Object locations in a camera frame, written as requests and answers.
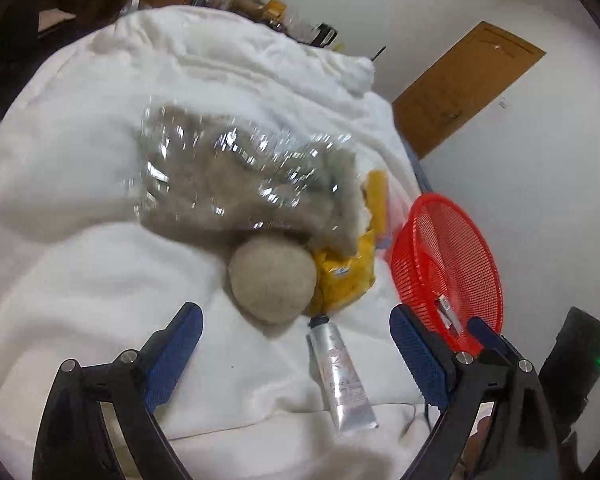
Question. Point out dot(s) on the black device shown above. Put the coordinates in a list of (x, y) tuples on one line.
[(324, 35)]

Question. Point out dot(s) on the beige felt ball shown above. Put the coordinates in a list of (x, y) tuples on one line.
[(272, 280)]

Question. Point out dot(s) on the yellow crinkled packet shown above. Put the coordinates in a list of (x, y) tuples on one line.
[(345, 280)]

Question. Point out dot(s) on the person's right hand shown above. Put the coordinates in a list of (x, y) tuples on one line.
[(480, 427)]

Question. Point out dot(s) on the small label tag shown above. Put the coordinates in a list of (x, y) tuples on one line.
[(449, 316)]

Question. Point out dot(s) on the yellow oblong packet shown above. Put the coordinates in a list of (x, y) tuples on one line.
[(377, 200)]

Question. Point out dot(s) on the yellow box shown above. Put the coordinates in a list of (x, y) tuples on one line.
[(275, 11)]

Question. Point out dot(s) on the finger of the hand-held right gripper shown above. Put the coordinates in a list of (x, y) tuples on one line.
[(485, 332)]

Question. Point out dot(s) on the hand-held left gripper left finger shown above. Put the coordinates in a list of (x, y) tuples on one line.
[(172, 355)]

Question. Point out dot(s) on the blue bed sheet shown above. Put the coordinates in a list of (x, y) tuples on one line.
[(419, 170)]

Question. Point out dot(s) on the black pole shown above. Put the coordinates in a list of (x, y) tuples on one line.
[(379, 53)]

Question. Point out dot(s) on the red plastic mesh basket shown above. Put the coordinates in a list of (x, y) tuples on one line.
[(445, 250)]

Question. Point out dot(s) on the grey plush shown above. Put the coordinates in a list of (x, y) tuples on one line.
[(205, 180)]

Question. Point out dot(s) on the white blanket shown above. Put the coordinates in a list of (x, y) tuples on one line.
[(80, 210)]

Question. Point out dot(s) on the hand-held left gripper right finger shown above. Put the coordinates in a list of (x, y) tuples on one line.
[(420, 355)]

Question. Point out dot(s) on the brown wooden door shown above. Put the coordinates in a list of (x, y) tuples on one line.
[(460, 90)]

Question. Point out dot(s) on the silver hand cream tube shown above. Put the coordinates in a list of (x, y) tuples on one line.
[(337, 375)]

